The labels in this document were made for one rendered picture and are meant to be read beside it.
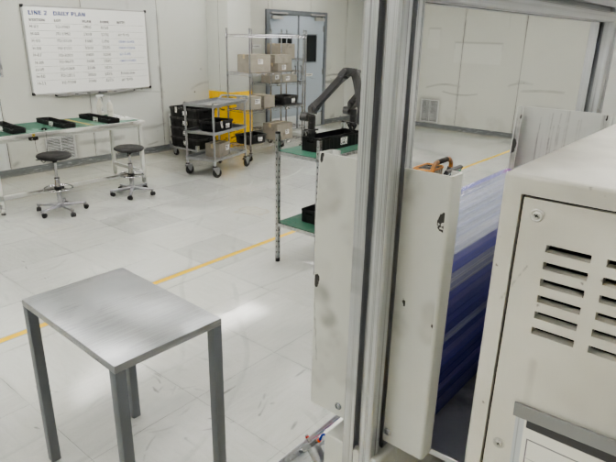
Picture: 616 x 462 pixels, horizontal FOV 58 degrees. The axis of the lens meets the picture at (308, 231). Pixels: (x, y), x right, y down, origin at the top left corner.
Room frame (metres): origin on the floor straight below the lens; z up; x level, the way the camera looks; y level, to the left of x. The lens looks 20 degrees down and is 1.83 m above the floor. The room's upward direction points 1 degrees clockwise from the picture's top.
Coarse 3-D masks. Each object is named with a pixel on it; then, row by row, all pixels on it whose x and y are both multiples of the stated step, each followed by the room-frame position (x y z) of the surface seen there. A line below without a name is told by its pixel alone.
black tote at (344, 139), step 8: (344, 128) 4.82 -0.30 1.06; (304, 136) 4.40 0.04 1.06; (320, 136) 4.56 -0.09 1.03; (328, 136) 4.65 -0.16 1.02; (336, 136) 4.46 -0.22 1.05; (344, 136) 4.54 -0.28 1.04; (352, 136) 4.64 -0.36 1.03; (304, 144) 4.37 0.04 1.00; (312, 144) 4.32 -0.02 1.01; (328, 144) 4.38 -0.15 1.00; (336, 144) 4.46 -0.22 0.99; (344, 144) 4.55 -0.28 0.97; (352, 144) 4.64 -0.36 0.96
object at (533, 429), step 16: (528, 416) 0.44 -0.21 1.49; (544, 416) 0.43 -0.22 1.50; (528, 432) 0.44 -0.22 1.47; (544, 432) 0.43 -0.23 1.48; (560, 432) 0.42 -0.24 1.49; (576, 432) 0.41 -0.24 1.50; (592, 432) 0.40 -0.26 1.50; (512, 448) 0.44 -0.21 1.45; (528, 448) 0.43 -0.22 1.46; (544, 448) 0.42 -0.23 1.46; (560, 448) 0.42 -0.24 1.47; (576, 448) 0.41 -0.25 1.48; (592, 448) 0.40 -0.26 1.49; (608, 448) 0.39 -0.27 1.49
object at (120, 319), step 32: (64, 288) 2.10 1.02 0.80; (96, 288) 2.11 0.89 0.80; (128, 288) 2.11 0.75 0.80; (160, 288) 2.12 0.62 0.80; (32, 320) 1.98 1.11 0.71; (64, 320) 1.83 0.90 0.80; (96, 320) 1.84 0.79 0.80; (128, 320) 1.84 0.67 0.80; (160, 320) 1.85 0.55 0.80; (192, 320) 1.85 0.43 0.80; (32, 352) 1.98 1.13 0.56; (96, 352) 1.62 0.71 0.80; (128, 352) 1.62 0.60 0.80; (160, 352) 1.67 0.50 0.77; (128, 384) 2.29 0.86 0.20; (128, 416) 1.56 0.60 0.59; (224, 416) 1.87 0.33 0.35; (128, 448) 1.55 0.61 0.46; (224, 448) 1.87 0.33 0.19
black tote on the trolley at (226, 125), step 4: (200, 120) 7.47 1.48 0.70; (204, 120) 7.57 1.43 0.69; (208, 120) 7.64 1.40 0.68; (212, 120) 7.72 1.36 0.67; (216, 120) 7.79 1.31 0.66; (220, 120) 7.76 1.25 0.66; (224, 120) 7.74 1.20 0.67; (228, 120) 7.58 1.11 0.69; (232, 120) 7.66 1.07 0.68; (200, 124) 7.46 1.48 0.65; (204, 124) 7.43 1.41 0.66; (208, 124) 7.63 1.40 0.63; (212, 124) 7.37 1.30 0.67; (216, 124) 7.33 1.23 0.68; (220, 124) 7.42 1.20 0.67; (224, 124) 7.50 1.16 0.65; (228, 124) 7.58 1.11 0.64; (204, 128) 7.43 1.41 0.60; (208, 128) 7.41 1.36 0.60; (212, 128) 7.38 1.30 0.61; (216, 128) 7.35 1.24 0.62; (220, 128) 7.43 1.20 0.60; (224, 128) 7.51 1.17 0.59; (228, 128) 7.62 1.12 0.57
